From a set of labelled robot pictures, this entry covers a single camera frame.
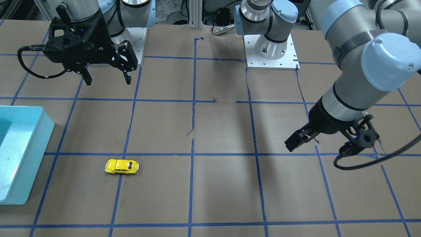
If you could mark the aluminium frame post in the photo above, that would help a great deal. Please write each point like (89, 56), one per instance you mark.
(195, 8)

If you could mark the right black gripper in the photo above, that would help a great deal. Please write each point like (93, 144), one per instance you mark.
(101, 42)

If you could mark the teal plastic bin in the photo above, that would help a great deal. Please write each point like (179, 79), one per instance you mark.
(24, 135)

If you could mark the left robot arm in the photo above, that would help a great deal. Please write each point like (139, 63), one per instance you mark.
(377, 50)

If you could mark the yellow toy beetle car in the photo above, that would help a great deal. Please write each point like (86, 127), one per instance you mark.
(121, 166)

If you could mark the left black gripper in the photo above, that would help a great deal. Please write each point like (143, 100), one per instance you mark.
(324, 119)

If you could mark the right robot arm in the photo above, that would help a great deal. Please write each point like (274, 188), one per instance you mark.
(118, 15)

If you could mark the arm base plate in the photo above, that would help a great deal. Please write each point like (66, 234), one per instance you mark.
(264, 54)
(137, 38)

